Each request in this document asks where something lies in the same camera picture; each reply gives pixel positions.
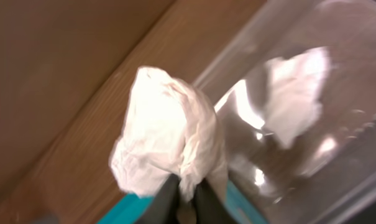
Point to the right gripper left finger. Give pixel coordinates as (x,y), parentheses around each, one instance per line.
(164,206)

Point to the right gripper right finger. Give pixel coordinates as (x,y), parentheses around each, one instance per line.
(209,209)

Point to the clear plastic bin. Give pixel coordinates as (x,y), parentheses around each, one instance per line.
(329,174)

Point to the teal plastic tray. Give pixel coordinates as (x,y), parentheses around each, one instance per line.
(131,207)

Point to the white napkin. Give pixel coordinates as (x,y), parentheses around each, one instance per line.
(170,127)
(294,86)

